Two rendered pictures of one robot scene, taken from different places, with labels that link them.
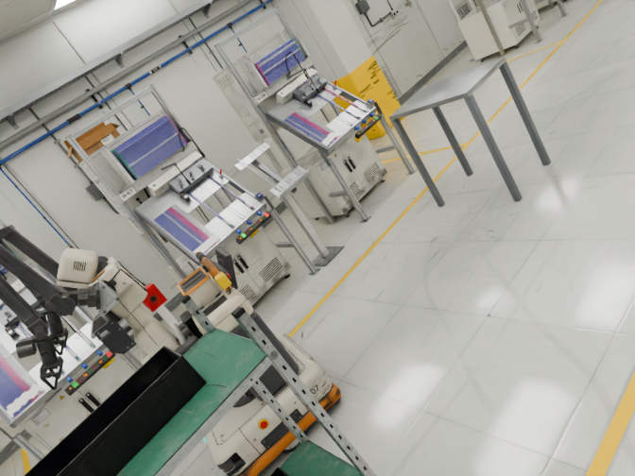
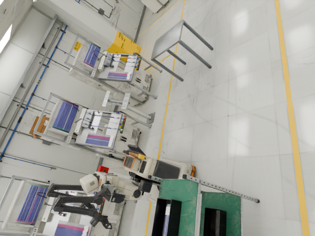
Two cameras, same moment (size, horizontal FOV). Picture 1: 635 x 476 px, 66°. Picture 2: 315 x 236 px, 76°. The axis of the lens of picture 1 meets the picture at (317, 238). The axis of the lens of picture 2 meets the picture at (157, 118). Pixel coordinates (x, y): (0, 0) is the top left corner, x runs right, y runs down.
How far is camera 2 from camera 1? 0.63 m
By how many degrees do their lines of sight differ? 12
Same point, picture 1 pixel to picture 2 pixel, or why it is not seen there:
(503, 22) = not seen: outside the picture
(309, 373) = (183, 167)
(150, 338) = (128, 190)
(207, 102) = (66, 83)
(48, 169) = (23, 144)
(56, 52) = not seen: outside the picture
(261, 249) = (127, 129)
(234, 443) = not seen: hidden behind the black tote
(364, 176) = (145, 81)
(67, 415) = (99, 227)
